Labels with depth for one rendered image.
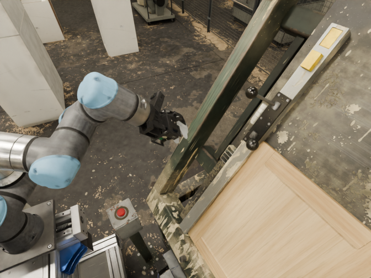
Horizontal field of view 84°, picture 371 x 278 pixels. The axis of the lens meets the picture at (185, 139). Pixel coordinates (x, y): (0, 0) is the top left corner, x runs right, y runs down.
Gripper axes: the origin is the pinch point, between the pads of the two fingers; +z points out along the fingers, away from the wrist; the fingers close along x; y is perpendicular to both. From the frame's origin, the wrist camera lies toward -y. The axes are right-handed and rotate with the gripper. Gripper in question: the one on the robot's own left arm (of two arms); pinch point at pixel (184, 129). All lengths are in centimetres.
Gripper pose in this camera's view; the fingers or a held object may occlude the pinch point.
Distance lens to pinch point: 70.2
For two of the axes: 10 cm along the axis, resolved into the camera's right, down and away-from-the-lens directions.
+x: 7.9, -4.2, -4.4
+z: 5.7, 2.7, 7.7
